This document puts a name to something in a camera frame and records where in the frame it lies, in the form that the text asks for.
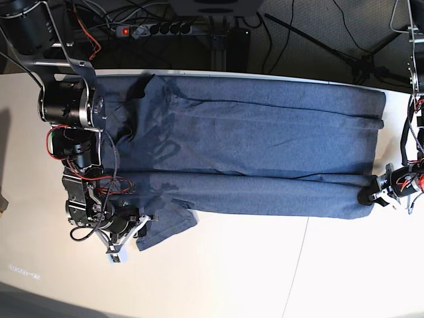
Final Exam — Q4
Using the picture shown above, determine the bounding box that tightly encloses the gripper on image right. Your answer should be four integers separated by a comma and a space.
370, 163, 423, 209

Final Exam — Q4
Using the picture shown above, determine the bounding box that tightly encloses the aluminium frame post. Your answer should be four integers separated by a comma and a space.
208, 15, 228, 72

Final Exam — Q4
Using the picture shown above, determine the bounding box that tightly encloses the white camera box image left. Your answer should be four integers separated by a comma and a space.
106, 246, 128, 264

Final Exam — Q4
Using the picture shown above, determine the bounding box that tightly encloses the black power adapter box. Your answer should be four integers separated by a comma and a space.
226, 27, 250, 73

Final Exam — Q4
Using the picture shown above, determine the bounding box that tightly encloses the power strip with red switch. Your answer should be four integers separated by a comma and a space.
115, 23, 193, 39

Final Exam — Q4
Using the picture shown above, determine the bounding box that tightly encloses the black tripod stand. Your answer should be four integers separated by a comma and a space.
264, 1, 409, 87

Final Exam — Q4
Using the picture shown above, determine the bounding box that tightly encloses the blue T-shirt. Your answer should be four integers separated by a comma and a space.
99, 75, 386, 250

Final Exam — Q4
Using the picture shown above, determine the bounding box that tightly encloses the small object at table edge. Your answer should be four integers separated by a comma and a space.
0, 189, 9, 217

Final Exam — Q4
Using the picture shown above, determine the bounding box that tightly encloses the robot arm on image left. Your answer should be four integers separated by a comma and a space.
1, 1, 156, 262

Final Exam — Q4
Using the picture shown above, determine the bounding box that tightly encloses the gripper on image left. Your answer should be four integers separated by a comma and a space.
99, 205, 158, 252

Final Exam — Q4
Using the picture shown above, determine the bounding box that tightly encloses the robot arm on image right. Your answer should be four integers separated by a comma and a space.
364, 1, 423, 213

